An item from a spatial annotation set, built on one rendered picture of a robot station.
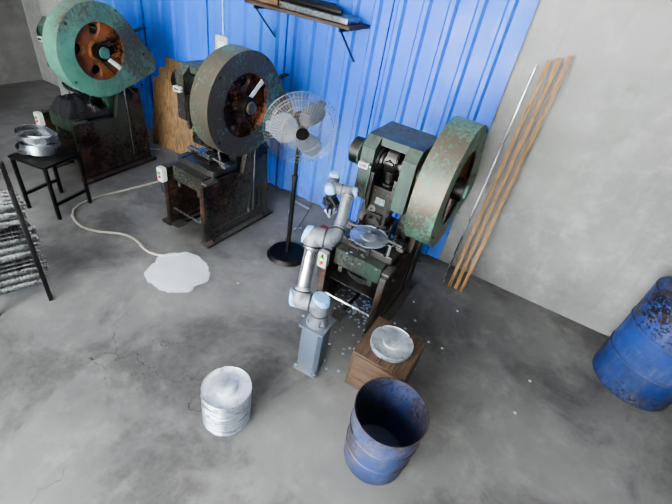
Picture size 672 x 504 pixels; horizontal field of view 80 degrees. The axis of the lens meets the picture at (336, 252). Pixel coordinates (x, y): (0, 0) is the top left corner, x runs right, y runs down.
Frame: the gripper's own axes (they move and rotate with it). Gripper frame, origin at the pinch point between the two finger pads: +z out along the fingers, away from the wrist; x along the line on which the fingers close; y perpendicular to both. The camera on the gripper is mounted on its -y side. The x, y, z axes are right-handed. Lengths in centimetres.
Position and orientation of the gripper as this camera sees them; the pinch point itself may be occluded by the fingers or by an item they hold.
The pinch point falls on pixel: (330, 217)
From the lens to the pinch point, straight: 296.5
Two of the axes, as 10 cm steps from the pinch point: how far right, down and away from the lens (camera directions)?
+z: -1.4, 7.7, 6.3
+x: -7.8, 3.0, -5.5
